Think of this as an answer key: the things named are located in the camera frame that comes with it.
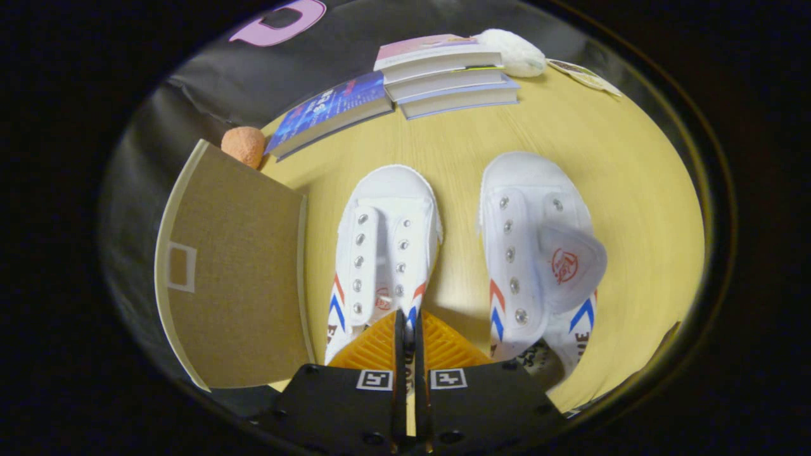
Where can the grey cover book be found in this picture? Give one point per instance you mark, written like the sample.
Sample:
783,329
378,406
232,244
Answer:
462,101

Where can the white plush toy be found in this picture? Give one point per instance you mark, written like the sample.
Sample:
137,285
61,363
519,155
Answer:
513,50

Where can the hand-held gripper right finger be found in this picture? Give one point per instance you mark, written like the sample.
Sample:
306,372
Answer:
421,354

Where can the black backdrop cloth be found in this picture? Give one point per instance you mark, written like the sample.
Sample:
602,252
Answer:
209,95

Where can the pink cover book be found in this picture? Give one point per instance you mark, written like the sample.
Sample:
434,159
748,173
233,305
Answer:
424,50

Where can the white cover book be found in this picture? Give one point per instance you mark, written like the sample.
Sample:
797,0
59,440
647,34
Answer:
443,82

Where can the printed paper tag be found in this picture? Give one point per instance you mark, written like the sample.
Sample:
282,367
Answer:
583,75

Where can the blue cover book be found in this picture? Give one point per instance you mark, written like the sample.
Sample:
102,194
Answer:
329,107

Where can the orange fuzzy ball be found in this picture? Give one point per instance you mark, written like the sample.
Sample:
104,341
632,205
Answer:
244,145

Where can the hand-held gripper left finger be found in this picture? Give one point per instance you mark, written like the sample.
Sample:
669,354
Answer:
400,354

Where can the brown fabric storage box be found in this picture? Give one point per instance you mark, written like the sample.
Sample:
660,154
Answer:
241,266

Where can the white canvas shoe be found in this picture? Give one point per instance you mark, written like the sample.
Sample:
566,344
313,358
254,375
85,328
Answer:
526,177
393,190

